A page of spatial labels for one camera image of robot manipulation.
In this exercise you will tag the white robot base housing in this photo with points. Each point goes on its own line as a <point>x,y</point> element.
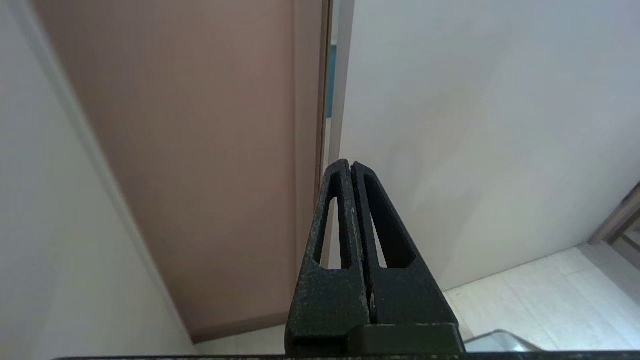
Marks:
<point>500,342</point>

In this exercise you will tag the beige curved wall panel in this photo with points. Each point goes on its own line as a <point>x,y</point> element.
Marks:
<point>30,200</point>

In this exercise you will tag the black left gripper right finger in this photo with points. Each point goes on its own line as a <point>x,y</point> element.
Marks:
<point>415,300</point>

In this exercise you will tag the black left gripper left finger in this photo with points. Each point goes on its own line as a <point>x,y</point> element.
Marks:
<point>325,300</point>

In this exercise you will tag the brown side door frame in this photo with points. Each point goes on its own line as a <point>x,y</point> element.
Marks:
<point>620,215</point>

